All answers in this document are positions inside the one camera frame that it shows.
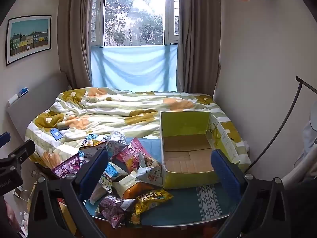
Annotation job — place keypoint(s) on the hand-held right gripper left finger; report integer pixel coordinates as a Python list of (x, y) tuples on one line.
[(95, 168)]

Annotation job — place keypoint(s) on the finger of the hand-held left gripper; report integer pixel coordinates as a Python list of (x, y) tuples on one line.
[(18, 153), (3, 139)]

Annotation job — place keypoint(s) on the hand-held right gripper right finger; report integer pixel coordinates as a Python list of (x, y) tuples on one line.
[(223, 171)]

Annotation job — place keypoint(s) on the cream snack packet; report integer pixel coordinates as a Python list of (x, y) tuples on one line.
[(126, 182)]

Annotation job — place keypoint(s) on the green cardboard box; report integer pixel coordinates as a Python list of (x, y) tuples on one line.
[(188, 158)]

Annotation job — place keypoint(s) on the pink white snack packet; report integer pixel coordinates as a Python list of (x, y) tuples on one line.
[(133, 153)]

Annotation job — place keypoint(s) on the blue cartoon snack packet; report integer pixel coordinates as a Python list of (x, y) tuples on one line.
[(111, 174)]

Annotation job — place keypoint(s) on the plain white snack packet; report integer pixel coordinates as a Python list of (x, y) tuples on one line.
[(99, 191)]

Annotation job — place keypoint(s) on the blue white patterned snack packet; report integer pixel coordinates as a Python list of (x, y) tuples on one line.
[(92, 141)]

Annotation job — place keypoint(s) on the silver printed snack packet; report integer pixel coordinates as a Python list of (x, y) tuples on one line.
[(116, 143)]

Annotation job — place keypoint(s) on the small white plastic item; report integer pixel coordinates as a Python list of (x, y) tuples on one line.
[(12, 100)]

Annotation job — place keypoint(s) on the dark purple snack packet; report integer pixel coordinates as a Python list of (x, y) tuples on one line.
[(112, 209)]

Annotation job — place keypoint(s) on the orange white snack packet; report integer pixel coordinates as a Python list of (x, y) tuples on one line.
[(133, 192)]

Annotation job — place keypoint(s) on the teal patterned tablecloth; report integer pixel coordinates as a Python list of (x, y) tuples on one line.
[(188, 203)]

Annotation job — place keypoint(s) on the small black flat item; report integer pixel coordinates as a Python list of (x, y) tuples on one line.
[(64, 128)]

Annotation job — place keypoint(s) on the small blue plastic item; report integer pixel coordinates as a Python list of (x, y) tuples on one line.
[(23, 91)]

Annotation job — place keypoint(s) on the grey headboard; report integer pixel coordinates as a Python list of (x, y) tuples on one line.
[(37, 99)]

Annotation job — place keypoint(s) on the grey white cartoon snack packet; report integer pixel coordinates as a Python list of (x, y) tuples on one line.
[(151, 177)]

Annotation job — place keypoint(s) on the floral blanket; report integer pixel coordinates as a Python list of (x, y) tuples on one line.
[(111, 111)]

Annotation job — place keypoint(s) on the yellow snack packet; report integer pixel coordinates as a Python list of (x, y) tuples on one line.
[(153, 198)]

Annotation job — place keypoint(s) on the pale grey cloth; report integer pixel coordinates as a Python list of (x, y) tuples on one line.
[(310, 133)]

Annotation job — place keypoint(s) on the light blue cloth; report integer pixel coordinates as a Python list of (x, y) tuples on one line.
[(133, 67)]

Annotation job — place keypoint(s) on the brown curtain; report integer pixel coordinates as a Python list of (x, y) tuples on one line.
[(198, 42), (74, 42)]

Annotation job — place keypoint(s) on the window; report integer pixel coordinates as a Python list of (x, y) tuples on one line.
[(133, 17)]

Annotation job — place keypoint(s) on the white tube frame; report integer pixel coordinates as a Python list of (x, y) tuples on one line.
[(297, 168)]

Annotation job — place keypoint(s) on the framed wall picture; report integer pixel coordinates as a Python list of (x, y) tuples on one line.
[(28, 38)]

